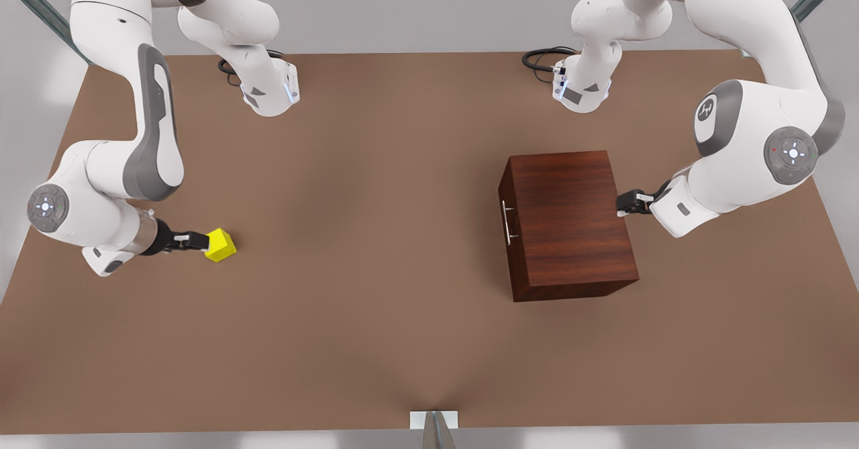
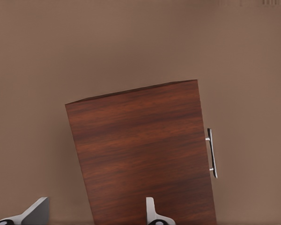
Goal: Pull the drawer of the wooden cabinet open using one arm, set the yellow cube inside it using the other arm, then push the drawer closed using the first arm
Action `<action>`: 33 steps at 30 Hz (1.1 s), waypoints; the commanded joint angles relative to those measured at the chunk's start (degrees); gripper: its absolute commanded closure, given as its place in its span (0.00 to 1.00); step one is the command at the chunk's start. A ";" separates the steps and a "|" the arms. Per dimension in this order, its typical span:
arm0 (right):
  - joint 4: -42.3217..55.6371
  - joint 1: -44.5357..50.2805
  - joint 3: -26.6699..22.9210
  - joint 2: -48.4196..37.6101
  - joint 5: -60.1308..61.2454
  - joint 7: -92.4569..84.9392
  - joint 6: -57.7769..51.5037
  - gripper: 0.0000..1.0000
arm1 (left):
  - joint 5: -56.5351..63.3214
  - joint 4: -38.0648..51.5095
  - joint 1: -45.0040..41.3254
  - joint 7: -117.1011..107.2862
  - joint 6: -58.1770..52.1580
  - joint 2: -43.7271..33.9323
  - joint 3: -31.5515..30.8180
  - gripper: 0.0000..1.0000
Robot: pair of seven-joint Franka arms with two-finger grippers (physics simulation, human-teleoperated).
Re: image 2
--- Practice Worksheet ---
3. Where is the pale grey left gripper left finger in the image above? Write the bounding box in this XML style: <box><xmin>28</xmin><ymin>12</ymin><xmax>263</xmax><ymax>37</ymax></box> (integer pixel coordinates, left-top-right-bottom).
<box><xmin>0</xmin><ymin>196</ymin><xmax>50</xmax><ymax>225</ymax></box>

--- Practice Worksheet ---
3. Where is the dark wooden cabinet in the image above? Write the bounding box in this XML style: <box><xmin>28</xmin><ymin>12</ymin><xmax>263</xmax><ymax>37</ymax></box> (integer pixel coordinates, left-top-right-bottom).
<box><xmin>65</xmin><ymin>79</ymin><xmax>218</xmax><ymax>225</ymax></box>

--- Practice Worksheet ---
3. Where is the silver cabinet handle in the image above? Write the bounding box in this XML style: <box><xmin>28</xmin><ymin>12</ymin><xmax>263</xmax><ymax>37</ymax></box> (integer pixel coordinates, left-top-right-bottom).
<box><xmin>205</xmin><ymin>127</ymin><xmax>218</xmax><ymax>179</ymax></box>

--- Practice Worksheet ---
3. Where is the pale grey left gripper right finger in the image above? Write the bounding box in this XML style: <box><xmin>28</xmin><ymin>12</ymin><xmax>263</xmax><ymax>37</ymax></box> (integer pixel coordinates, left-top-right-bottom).
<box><xmin>146</xmin><ymin>197</ymin><xmax>176</xmax><ymax>225</ymax></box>

